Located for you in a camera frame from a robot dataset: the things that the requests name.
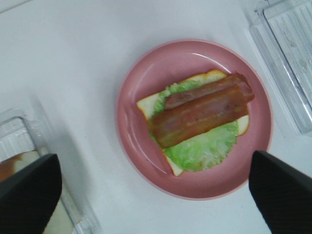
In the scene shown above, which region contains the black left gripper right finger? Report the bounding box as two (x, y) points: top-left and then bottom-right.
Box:
(249, 151), (312, 234)

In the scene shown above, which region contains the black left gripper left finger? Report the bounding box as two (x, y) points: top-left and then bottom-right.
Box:
(0, 154), (62, 234)

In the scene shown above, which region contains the green lettuce leaf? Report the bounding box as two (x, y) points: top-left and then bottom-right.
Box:
(148, 90), (240, 172)

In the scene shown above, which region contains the bacon strip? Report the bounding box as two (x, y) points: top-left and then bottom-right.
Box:
(148, 85), (249, 148)
(164, 73), (254, 110)

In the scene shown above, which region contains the left clear plastic tray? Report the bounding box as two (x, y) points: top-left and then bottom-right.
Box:
(0, 109), (98, 234)

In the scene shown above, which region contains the clear plastic tray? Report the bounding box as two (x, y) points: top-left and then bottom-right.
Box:
(250, 0), (312, 135)
(0, 109), (98, 234)

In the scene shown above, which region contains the pink round plate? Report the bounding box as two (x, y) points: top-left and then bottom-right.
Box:
(115, 39), (273, 200)

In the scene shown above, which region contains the right clear plastic tray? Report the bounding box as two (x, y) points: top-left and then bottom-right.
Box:
(250, 0), (312, 135)

